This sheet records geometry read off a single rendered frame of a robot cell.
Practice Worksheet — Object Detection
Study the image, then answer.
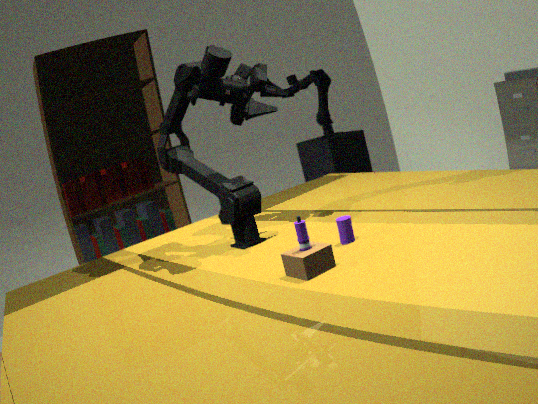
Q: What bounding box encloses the brown block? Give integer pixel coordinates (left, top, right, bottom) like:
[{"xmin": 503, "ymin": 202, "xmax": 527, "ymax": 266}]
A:
[{"xmin": 280, "ymin": 241, "xmax": 336, "ymax": 281}]

